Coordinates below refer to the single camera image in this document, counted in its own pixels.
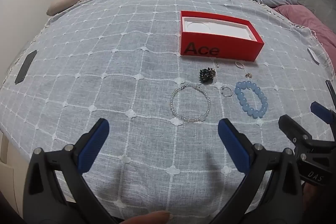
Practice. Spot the dark flat rectangular device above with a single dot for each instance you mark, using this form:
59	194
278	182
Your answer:
25	67

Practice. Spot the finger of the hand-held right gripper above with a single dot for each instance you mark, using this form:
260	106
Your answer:
319	110
291	129

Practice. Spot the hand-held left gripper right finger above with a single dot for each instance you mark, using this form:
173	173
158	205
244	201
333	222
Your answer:
235	146

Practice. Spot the white card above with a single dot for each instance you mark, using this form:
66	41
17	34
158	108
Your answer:
313	56

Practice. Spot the red cardboard box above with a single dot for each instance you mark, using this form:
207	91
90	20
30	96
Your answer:
236	48

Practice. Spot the pink pillow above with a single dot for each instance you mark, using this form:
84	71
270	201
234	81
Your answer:
309	19

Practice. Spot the black phone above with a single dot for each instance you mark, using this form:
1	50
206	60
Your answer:
330	87

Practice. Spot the grey checked fringed blanket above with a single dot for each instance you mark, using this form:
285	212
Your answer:
105	56

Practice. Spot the person's left hand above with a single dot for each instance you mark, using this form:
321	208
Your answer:
149	217

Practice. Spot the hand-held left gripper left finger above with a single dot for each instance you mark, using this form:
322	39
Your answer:
94	146

